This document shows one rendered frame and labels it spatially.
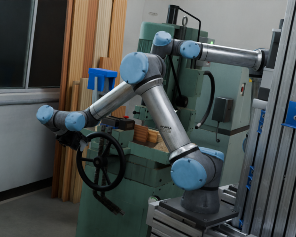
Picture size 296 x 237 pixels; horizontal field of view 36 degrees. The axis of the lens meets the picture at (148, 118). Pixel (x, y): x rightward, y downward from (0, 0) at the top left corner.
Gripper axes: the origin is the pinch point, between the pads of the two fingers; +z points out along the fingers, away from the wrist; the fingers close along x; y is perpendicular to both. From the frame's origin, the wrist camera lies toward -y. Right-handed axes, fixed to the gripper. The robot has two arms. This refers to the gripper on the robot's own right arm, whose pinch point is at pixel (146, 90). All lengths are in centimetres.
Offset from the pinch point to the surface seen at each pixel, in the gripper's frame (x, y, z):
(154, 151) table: 6.9, 25.0, 16.6
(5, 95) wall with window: -84, -82, 96
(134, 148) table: -2.3, 19.9, 22.5
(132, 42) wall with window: 19, -229, 137
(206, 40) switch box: 33, -37, -10
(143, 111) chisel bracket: 1.4, 0.1, 15.1
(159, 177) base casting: 11.9, 31.8, 28.5
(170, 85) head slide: 15.2, -16.1, 8.3
